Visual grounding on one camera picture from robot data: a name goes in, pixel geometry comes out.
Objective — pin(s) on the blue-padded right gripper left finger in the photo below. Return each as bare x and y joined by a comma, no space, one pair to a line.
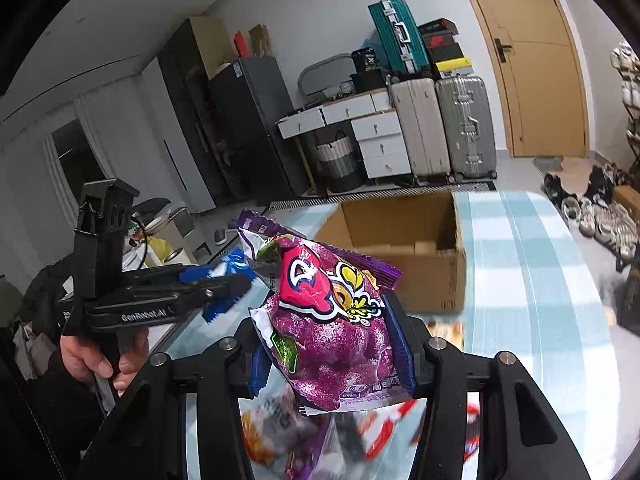
144,436

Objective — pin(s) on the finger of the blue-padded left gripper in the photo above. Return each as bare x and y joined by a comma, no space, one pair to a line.
190,290
200,272

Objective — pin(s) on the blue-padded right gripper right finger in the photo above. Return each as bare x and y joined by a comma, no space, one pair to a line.
521,436

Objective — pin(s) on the blue Oreo pack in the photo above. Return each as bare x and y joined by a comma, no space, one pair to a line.
228,290

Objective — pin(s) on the purple candy bag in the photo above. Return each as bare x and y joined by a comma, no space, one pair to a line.
326,323

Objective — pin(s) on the person's left hand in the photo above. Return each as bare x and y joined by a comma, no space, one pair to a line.
83,359

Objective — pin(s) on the white thermos cup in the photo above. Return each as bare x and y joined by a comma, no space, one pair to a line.
178,256

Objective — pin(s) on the black refrigerator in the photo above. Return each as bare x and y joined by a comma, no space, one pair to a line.
250,98

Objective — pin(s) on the checkered tablecloth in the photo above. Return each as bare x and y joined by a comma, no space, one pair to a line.
528,290

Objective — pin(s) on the striped laundry basket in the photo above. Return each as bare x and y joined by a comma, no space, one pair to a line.
339,164

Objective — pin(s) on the SF cardboard box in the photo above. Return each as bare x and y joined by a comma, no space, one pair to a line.
418,235

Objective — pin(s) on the white drawer desk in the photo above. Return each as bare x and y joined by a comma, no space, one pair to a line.
370,120

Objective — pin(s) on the beige suitcase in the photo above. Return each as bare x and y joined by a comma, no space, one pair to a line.
416,105

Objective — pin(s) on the silver suitcase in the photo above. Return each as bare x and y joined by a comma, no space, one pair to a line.
465,110

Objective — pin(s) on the teal suitcase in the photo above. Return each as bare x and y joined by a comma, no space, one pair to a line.
400,37

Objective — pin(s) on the stacked shoe boxes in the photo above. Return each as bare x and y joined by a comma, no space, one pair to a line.
440,41

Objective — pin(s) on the wooden door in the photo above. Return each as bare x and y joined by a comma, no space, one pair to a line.
538,76

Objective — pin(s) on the shoe rack with shoes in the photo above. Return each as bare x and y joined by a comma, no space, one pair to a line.
626,63

